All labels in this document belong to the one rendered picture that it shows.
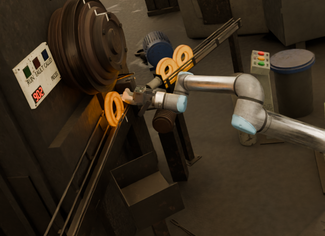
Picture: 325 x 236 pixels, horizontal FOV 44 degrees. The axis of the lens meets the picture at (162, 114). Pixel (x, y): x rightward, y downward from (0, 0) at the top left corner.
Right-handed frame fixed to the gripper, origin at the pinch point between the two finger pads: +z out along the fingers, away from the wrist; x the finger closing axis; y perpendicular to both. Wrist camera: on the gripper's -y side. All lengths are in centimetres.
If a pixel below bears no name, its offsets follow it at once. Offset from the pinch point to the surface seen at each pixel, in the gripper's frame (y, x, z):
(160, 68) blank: 4.8, -30.9, -16.5
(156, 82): -1.8, -25.5, -15.6
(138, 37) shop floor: -100, -308, 66
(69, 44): 44, 33, 13
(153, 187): -5, 59, -32
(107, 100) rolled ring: 8.0, 17.0, 1.8
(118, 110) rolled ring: -3.5, 8.3, -1.6
